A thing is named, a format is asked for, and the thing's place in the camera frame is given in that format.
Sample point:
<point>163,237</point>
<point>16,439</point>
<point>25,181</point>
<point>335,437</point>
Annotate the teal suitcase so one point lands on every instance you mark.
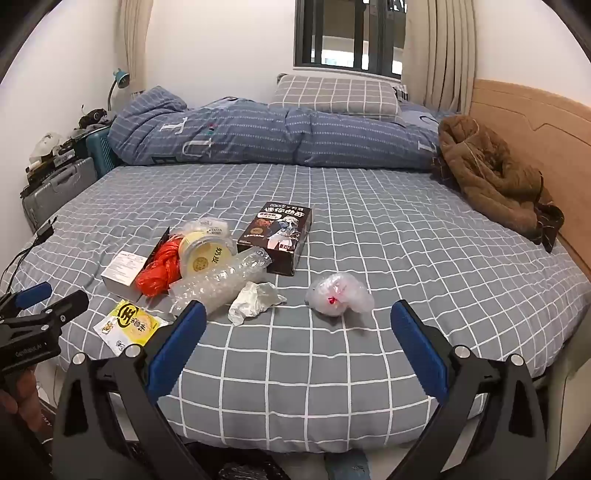
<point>99,152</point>

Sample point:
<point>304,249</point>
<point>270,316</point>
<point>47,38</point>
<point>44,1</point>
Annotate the white cardboard box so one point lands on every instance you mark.
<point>120,270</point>

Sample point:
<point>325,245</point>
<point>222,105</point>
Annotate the black printed box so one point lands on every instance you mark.
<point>277,240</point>

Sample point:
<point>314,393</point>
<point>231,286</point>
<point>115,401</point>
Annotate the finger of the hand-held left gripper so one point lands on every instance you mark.
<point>34,293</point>
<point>64,307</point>

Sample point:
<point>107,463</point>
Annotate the beige curtain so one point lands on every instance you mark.
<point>131,41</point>
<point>443,55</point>

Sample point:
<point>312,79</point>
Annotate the bed with grey checked sheet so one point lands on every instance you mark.
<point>323,369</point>

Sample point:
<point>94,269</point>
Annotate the yellow snack packet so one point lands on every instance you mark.
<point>124,325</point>

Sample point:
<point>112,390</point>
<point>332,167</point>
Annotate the person's left hand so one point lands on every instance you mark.
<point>21,397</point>

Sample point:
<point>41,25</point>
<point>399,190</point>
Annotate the blue striped quilt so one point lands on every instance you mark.
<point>277,134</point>

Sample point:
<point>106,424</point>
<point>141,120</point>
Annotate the yellow round container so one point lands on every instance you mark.
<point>203,256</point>

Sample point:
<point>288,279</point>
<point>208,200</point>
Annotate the grey checked pillow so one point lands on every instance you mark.
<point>332,94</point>

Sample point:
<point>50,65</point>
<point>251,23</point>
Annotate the white cap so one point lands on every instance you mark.
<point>46,144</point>

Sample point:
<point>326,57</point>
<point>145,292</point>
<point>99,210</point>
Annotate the dark framed window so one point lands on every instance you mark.
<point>351,37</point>

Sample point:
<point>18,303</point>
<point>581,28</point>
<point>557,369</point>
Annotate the grey suitcase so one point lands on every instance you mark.
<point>55,189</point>

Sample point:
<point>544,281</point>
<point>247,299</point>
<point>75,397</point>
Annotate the clear bubble wrap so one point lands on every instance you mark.
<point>217,281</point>

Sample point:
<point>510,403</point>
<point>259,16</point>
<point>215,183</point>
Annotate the dark round object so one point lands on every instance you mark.
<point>92,117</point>

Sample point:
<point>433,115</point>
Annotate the white tissue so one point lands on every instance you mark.
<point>251,302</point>

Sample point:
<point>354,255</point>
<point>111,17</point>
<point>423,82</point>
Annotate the teal desk lamp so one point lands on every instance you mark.
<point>121,79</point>

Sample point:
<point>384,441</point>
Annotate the brown quilted jacket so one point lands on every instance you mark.
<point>485,170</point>

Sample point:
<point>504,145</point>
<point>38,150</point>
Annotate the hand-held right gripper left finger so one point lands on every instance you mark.
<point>178,350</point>

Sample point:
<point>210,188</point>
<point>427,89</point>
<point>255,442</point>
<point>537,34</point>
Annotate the wooden headboard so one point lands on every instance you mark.
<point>545,129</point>

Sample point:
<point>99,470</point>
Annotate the clear plastic bag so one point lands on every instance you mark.
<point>341,295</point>

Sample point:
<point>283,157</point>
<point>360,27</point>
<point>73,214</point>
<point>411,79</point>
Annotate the red plastic bag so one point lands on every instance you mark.
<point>157,272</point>

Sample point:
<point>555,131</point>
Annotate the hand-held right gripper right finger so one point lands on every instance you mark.
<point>418,346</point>

